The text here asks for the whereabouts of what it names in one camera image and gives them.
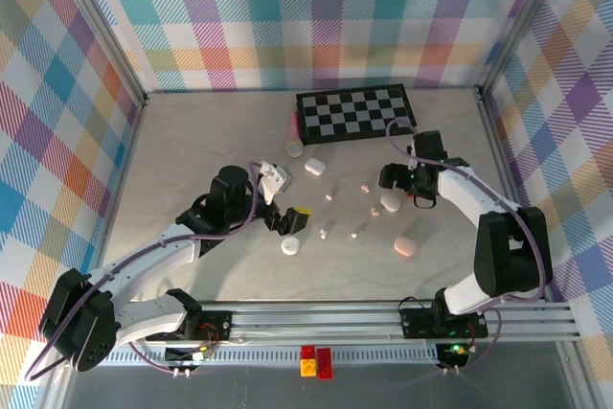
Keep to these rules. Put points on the white round earbud case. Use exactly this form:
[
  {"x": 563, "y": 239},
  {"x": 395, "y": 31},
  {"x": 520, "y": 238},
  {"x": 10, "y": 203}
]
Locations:
[{"x": 290, "y": 246}]

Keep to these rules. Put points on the white rounded square earbud case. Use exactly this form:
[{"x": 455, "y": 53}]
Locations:
[{"x": 313, "y": 167}]

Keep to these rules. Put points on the pink earbud case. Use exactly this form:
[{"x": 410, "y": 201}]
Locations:
[{"x": 405, "y": 247}]

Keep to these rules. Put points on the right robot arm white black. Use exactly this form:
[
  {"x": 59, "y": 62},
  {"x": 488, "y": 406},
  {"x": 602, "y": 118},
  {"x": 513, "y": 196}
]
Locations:
[{"x": 464, "y": 188}]

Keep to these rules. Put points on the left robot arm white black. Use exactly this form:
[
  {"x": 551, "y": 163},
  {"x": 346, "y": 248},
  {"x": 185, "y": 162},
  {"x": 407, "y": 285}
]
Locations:
[{"x": 158, "y": 256}]

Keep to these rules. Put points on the white oval earbud case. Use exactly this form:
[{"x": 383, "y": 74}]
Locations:
[{"x": 390, "y": 202}]

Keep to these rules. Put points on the black grey checkerboard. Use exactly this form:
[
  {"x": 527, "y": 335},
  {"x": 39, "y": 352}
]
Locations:
[{"x": 354, "y": 112}]

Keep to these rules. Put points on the pink cylindrical tube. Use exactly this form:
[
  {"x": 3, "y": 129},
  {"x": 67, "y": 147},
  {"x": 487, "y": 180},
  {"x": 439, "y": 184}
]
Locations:
[{"x": 294, "y": 126}]

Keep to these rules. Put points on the small red toy brick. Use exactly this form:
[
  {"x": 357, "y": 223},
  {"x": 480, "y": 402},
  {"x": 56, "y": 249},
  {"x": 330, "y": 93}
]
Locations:
[{"x": 308, "y": 351}]

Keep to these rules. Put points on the long red toy brick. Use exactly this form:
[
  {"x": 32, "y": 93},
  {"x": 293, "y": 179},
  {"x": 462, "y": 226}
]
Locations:
[{"x": 324, "y": 362}]

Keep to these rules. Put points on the yellow toy brick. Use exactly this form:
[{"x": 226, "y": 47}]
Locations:
[{"x": 308, "y": 368}]

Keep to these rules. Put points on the aluminium floor side rail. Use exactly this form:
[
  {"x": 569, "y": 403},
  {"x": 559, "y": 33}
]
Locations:
[
  {"x": 495, "y": 141},
  {"x": 123, "y": 165}
]

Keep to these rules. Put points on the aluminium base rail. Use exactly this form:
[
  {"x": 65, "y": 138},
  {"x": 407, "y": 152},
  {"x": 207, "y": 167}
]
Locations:
[{"x": 311, "y": 320}]

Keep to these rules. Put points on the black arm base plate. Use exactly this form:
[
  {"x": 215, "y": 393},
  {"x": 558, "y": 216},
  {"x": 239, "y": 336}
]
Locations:
[
  {"x": 416, "y": 323},
  {"x": 215, "y": 325}
]

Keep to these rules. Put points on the black electronics bracket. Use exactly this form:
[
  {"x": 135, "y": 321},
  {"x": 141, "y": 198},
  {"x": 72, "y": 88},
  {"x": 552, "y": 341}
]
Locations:
[
  {"x": 182, "y": 355},
  {"x": 455, "y": 351}
]

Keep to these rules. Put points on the aluminium frame post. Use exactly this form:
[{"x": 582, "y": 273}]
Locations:
[
  {"x": 111, "y": 42},
  {"x": 519, "y": 21}
]

